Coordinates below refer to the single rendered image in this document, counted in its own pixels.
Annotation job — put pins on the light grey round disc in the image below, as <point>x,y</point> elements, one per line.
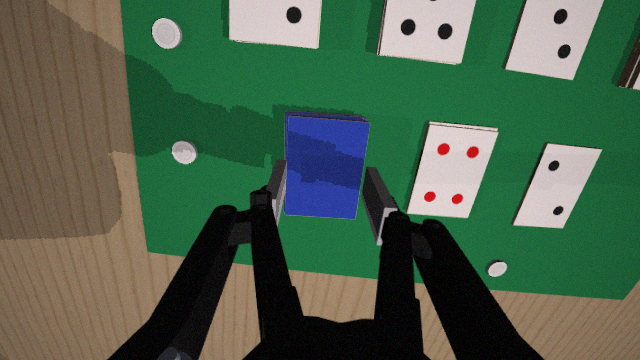
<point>166,33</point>
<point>184,151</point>

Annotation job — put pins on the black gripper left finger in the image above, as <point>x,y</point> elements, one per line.
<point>178,327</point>

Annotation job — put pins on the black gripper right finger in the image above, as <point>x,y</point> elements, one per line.
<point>476,326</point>

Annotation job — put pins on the green felt mat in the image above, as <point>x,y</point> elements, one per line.
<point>229,99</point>

